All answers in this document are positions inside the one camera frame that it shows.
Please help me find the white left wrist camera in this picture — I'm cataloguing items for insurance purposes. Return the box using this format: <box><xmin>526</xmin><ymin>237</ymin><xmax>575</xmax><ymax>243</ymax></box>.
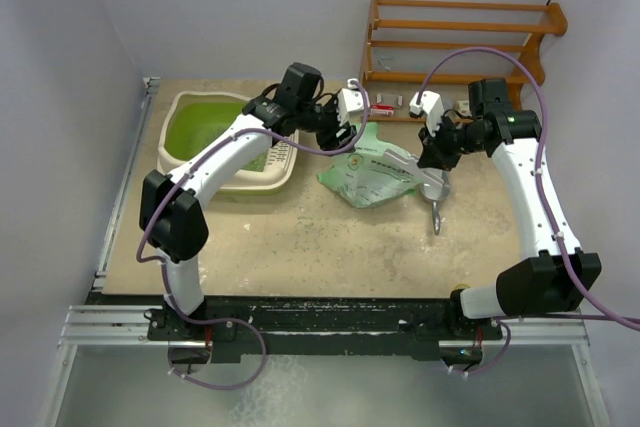
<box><xmin>337</xmin><ymin>78</ymin><xmax>369</xmax><ymax>126</ymax></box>

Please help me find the red white small box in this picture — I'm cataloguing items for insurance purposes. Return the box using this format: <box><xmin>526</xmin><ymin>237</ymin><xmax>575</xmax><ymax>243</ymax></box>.
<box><xmin>370</xmin><ymin>104</ymin><xmax>395</xmax><ymax>117</ymax></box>

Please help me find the silver metal scoop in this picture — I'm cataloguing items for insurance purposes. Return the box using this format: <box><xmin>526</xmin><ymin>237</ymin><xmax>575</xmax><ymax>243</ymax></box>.
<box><xmin>420</xmin><ymin>169</ymin><xmax>451</xmax><ymax>236</ymax></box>

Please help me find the green white carton box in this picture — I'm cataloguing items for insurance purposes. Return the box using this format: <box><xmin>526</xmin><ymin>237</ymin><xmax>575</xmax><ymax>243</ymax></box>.
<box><xmin>454</xmin><ymin>100</ymin><xmax>472</xmax><ymax>119</ymax></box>

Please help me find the green cat litter bag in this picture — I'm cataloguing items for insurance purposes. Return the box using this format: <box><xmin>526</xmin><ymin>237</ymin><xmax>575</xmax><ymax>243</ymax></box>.
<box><xmin>317</xmin><ymin>123</ymin><xmax>418</xmax><ymax>209</ymax></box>

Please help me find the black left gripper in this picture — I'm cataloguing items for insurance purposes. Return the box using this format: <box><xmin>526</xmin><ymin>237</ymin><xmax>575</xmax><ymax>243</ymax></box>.
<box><xmin>296</xmin><ymin>95</ymin><xmax>356</xmax><ymax>156</ymax></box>

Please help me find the green litter pellets pile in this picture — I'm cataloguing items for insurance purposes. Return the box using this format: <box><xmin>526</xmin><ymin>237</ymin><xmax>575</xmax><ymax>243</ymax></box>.
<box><xmin>188</xmin><ymin>124</ymin><xmax>267</xmax><ymax>172</ymax></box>

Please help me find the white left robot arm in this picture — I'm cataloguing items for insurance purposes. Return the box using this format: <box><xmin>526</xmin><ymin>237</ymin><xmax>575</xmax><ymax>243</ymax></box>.
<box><xmin>139</xmin><ymin>62</ymin><xmax>369</xmax><ymax>339</ymax></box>

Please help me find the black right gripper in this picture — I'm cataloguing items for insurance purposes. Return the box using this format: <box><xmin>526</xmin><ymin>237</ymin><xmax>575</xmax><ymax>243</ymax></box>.
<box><xmin>419</xmin><ymin>112</ymin><xmax>486</xmax><ymax>172</ymax></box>

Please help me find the beige green litter box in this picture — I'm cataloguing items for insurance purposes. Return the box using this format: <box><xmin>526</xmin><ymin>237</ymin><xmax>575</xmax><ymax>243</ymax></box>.
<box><xmin>156</xmin><ymin>91</ymin><xmax>297</xmax><ymax>195</ymax></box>

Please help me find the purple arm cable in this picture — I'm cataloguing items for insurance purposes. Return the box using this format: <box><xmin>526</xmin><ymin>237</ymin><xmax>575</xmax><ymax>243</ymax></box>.
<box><xmin>135</xmin><ymin>79</ymin><xmax>371</xmax><ymax>391</ymax></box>
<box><xmin>418</xmin><ymin>46</ymin><xmax>640</xmax><ymax>378</ymax></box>

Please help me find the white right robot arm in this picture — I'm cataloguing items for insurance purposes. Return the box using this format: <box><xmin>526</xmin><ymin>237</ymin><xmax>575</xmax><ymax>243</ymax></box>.
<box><xmin>410</xmin><ymin>79</ymin><xmax>602</xmax><ymax>338</ymax></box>

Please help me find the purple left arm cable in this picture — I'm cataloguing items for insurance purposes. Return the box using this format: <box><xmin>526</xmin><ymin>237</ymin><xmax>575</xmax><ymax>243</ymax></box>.
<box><xmin>135</xmin><ymin>79</ymin><xmax>371</xmax><ymax>391</ymax></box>

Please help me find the black white bag sealing strip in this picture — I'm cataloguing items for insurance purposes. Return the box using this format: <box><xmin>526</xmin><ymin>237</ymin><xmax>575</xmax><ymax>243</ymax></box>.
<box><xmin>382</xmin><ymin>149</ymin><xmax>449</xmax><ymax>189</ymax></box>

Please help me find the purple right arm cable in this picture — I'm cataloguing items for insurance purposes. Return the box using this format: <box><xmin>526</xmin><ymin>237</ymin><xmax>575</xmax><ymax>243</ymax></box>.
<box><xmin>418</xmin><ymin>46</ymin><xmax>640</xmax><ymax>378</ymax></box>

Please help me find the wooden shelf rack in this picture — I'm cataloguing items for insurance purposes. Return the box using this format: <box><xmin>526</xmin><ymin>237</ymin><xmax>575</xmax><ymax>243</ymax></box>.
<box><xmin>358</xmin><ymin>0</ymin><xmax>569</xmax><ymax>128</ymax></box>

